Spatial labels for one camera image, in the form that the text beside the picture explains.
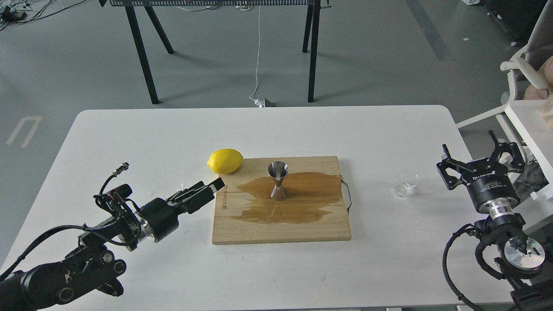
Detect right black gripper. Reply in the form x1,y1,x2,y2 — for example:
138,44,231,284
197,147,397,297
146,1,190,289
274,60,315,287
436,130,527,214

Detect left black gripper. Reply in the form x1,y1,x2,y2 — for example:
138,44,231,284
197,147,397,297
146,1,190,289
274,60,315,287
137,178,225,243

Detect small clear glass cup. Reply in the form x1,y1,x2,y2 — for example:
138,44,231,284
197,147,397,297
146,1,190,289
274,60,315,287
393,171,420,197

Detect steel jigger measuring cup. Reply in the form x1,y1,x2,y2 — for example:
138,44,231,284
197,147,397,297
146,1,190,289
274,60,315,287
268,161,289,201

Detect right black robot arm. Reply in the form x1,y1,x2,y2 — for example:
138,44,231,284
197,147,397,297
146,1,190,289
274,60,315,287
436,131,553,311

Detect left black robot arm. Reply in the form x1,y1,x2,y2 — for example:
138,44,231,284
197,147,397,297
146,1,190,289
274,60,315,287
1,162,225,311

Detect yellow lemon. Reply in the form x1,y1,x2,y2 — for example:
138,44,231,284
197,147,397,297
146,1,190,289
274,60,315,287
206,149,243,175

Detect white side table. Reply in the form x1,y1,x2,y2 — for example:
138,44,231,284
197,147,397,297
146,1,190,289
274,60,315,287
504,99,553,229

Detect white office chair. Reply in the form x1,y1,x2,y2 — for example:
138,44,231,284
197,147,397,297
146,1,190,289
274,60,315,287
457,0,552,158

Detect wooden cutting board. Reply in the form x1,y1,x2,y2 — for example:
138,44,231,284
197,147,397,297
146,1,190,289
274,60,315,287
212,155,351,245

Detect white cable with plug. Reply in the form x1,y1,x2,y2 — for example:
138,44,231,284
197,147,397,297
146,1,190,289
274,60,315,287
248,5,275,108

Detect black metal table frame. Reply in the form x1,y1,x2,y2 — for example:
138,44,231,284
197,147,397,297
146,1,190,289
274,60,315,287
99,0,331,106

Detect black cables on floor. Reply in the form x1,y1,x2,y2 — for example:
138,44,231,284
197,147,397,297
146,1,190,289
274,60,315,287
0,0,87,31

